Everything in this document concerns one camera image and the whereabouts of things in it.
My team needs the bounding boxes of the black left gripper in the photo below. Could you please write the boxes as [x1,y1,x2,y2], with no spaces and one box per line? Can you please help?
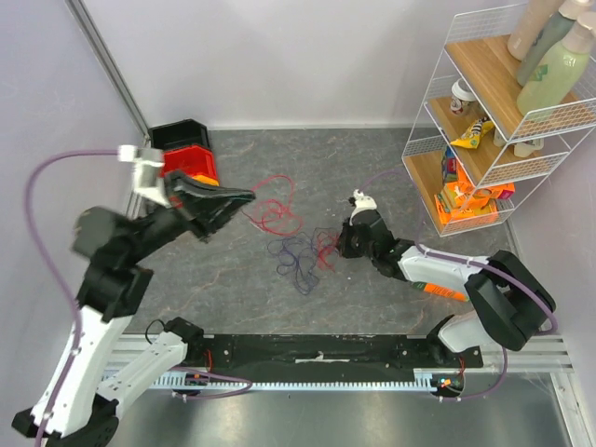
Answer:
[126,165,259,260]

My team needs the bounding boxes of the red thin cable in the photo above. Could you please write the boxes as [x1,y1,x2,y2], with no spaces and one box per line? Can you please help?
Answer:
[241,174,341,274]

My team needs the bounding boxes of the purple thin cable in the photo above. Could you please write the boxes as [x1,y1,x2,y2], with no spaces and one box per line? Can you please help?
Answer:
[266,232,327,296]

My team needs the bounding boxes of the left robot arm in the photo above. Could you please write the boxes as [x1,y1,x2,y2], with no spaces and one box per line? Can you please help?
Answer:
[12,170,255,446]

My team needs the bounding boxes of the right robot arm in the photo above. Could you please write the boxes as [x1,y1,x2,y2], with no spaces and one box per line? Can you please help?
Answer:
[337,210,558,367]

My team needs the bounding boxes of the yellow plastic bin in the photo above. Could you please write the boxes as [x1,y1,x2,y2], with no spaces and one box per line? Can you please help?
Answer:
[193,175,220,186]

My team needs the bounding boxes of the red plastic bin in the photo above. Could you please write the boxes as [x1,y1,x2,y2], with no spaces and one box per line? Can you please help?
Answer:
[159,145,219,181]

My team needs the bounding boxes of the black plastic bin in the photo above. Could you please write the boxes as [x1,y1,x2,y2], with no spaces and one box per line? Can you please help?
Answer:
[149,119,210,151]

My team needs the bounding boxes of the green orange box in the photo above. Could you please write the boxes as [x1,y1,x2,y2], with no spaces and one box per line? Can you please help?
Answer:
[411,281,469,302]

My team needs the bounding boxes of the orange snack boxes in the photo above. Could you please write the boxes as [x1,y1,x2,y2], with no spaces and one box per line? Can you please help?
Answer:
[434,160,515,225]

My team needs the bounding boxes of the colourful small carton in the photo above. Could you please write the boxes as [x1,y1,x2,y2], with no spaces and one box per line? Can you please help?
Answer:
[441,145,459,184]

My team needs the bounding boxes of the yellow snack bag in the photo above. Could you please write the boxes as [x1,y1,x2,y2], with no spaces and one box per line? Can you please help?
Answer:
[450,116,494,149]

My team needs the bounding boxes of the paper coffee cup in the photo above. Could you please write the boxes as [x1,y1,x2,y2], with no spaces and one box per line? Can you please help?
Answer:
[450,78,476,115]

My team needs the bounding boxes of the small white bottle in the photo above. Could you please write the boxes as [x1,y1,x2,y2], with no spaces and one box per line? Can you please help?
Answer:
[493,131,544,158]

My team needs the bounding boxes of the green lotion bottle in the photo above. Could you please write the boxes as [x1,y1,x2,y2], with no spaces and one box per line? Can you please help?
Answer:
[516,11,595,122]

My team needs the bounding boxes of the beige bottle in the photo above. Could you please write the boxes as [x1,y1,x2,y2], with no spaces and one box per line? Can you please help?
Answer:
[507,0,562,61]

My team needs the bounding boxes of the grey green bottle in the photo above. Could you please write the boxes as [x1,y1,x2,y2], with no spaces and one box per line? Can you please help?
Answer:
[516,0,594,87]

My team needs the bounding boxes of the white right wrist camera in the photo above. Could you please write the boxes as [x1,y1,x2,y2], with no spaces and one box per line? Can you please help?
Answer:
[348,189,377,222]

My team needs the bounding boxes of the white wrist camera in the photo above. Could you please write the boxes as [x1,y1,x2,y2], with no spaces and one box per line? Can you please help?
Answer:
[348,189,377,222]
[117,144,170,208]

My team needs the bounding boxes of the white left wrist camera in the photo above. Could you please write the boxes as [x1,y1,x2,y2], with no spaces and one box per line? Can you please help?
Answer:
[117,144,170,208]

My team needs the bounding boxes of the white wire shelf rack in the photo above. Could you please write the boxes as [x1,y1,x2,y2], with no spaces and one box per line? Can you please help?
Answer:
[402,4,595,237]

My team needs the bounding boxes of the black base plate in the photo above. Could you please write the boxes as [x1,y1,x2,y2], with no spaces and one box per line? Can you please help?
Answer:
[182,334,483,380]

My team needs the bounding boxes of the slotted cable duct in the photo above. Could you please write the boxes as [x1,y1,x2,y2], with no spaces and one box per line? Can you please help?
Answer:
[149,372,437,392]

